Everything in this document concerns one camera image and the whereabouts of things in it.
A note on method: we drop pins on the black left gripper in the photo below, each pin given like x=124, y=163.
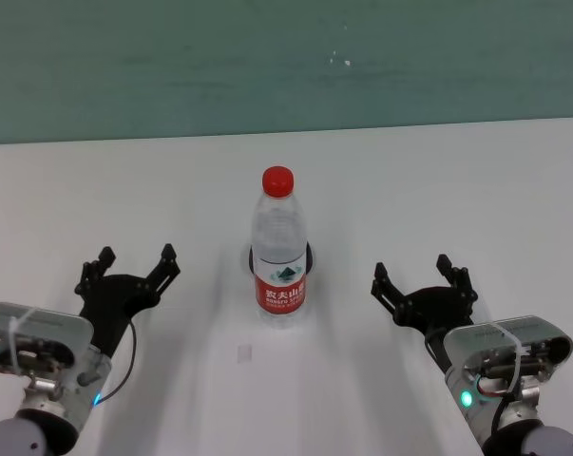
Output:
x=110, y=299

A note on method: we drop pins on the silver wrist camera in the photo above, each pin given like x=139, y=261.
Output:
x=504, y=332
x=43, y=323

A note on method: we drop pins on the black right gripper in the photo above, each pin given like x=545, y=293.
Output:
x=433, y=309

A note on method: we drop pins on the clear water bottle red cap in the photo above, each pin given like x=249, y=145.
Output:
x=279, y=247

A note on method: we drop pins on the white zip tie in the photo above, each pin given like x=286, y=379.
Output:
x=14, y=332
x=516, y=361

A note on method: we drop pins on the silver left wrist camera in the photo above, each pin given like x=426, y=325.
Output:
x=43, y=323

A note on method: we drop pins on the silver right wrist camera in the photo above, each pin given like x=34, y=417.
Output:
x=504, y=332

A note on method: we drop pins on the blue push button black base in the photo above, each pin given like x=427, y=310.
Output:
x=310, y=259

